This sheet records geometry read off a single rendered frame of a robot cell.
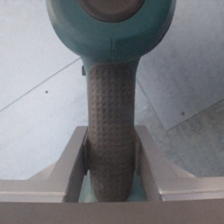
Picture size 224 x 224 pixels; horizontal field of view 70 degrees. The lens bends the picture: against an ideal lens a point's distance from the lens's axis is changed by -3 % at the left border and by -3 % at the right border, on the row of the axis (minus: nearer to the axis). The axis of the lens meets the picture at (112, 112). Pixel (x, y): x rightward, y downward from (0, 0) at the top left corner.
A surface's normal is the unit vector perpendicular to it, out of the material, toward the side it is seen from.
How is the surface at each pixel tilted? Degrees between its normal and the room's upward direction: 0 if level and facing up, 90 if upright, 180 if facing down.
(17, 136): 90
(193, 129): 90
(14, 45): 90
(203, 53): 90
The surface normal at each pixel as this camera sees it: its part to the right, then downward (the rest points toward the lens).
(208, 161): 0.01, 0.26
